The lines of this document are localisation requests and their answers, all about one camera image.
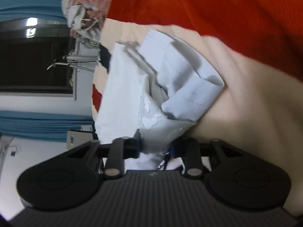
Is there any blue left curtain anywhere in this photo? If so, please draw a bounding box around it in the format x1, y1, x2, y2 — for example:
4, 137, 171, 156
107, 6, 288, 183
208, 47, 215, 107
1, 111, 94, 142

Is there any striped red black cream blanket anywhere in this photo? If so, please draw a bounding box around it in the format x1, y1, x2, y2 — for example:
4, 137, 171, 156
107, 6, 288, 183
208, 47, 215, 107
101, 0, 302, 216

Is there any grey metal tripod stand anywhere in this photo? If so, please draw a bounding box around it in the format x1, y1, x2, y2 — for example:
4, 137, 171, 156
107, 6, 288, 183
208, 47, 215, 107
46, 37, 100, 101

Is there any grey white garment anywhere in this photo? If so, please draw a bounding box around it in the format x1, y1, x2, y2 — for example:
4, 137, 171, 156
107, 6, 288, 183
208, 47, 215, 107
61, 0, 101, 43

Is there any white shirt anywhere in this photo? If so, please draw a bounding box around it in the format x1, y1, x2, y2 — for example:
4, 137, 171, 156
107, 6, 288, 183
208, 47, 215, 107
95, 30, 224, 170

